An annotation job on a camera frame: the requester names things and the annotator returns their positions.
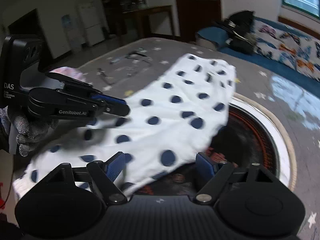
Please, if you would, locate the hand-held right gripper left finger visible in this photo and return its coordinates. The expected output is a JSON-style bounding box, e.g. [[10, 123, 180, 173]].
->
[[37, 152, 128, 205]]

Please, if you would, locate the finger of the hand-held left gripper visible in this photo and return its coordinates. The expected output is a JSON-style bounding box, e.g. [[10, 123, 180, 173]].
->
[[86, 92, 131, 117], [47, 72, 95, 93]]

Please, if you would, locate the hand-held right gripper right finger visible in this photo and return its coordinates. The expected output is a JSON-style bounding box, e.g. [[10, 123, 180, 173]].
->
[[195, 152, 283, 205]]

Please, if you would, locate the white polka dot garment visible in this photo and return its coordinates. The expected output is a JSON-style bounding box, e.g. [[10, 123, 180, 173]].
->
[[12, 53, 237, 203]]

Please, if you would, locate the person's left hand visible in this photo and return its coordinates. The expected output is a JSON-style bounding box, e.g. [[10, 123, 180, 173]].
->
[[13, 107, 60, 157]]

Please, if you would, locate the pink cloth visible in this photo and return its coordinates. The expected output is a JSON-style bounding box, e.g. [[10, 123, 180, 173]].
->
[[49, 66, 85, 81]]

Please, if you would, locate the clear plastic zip bag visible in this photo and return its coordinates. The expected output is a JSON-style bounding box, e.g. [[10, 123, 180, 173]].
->
[[97, 50, 153, 86]]

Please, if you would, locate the white water dispenser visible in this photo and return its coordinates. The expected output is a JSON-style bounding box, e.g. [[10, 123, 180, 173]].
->
[[61, 14, 86, 53]]

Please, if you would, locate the round black heater white rim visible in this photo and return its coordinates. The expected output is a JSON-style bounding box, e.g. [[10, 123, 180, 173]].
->
[[125, 93, 298, 198]]

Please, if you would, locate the white refrigerator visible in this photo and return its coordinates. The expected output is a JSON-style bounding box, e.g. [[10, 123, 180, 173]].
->
[[77, 3, 106, 47]]

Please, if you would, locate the dark wooden table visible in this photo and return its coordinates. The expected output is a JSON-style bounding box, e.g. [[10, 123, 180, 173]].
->
[[122, 4, 176, 40]]

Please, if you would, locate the grey star-print table cover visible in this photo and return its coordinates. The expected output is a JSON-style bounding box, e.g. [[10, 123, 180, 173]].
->
[[12, 37, 320, 240]]

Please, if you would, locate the blue sofa cushion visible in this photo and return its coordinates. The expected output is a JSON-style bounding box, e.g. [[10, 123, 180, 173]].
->
[[195, 27, 234, 51]]

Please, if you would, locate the black bag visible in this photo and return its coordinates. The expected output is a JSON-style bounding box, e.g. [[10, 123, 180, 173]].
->
[[212, 10, 258, 56]]

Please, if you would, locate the printed sofa cover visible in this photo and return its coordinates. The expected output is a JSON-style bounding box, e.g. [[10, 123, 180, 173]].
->
[[251, 17, 320, 82]]

